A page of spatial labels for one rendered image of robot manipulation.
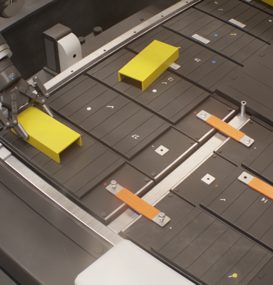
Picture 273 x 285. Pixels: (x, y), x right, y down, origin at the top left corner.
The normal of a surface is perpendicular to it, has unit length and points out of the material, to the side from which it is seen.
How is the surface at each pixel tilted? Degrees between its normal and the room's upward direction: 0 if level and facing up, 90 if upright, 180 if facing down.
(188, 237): 0
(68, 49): 68
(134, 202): 0
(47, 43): 90
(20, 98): 40
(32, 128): 0
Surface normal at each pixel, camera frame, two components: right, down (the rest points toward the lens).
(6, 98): 0.45, -0.27
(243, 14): -0.04, -0.72
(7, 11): 0.82, 0.40
